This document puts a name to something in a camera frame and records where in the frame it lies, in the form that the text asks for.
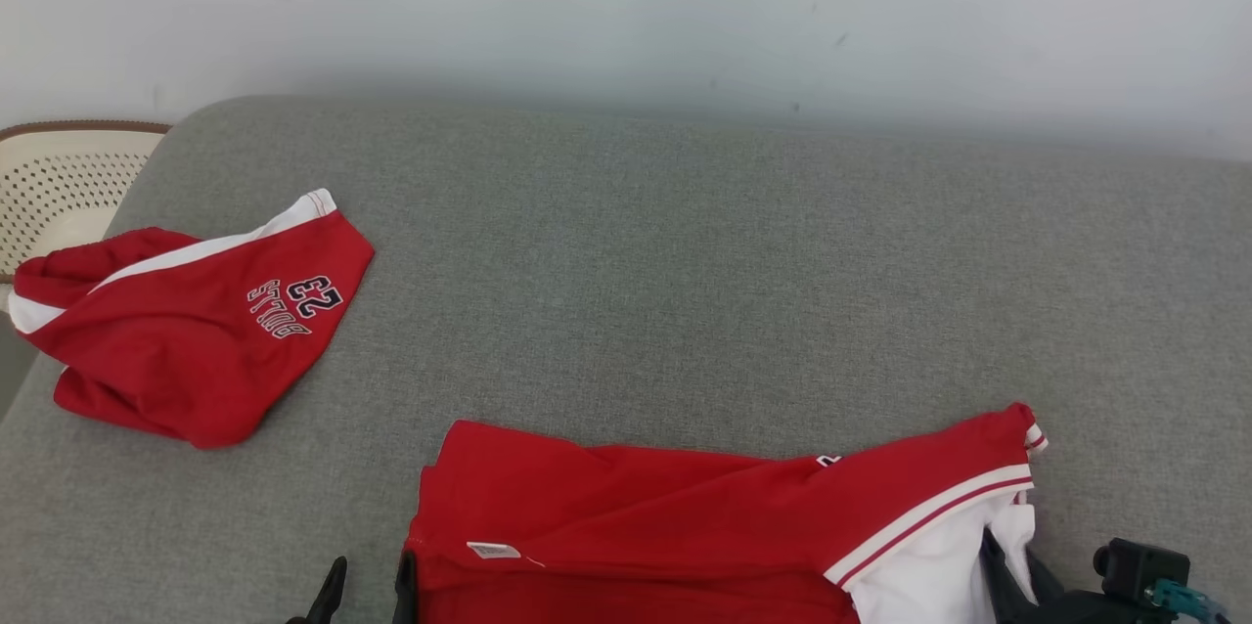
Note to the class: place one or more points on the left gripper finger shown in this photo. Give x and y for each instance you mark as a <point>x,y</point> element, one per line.
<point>328,600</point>
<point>405,595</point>

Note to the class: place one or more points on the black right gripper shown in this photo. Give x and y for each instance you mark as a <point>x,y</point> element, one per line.
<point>1086,609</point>

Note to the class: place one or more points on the red basketball jersey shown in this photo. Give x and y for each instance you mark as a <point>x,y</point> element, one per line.
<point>636,526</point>

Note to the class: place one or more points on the red basketball shorts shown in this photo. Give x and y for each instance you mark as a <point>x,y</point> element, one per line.
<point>196,340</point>

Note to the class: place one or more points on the grey fabric sofa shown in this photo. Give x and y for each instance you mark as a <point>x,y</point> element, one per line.
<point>685,262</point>

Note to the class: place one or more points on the cream perforated laundry basket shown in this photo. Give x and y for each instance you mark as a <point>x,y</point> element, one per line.
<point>59,184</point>

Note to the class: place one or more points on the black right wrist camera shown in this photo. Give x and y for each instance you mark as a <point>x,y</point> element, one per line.
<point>1140,565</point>

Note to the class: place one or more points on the teal right camera connector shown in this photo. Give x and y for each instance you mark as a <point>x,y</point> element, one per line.
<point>1179,600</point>

